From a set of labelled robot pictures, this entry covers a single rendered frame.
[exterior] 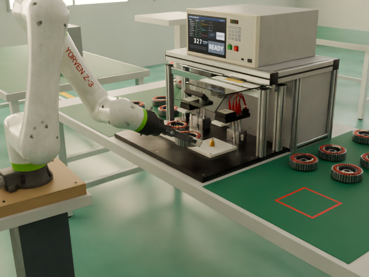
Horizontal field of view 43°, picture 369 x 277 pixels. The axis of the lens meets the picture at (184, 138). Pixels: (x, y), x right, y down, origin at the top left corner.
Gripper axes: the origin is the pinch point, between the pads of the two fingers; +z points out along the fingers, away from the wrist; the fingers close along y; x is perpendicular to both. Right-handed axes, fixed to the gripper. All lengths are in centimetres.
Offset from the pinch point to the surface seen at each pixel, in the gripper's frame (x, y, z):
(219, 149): -0.6, -4.9, 14.2
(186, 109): -11.7, 22.3, 12.9
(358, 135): -29, -33, 65
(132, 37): -101, 474, 248
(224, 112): -15.6, -1.7, 12.5
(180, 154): 7.2, 3.4, 2.6
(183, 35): -60, 109, 61
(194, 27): -47, 27, 3
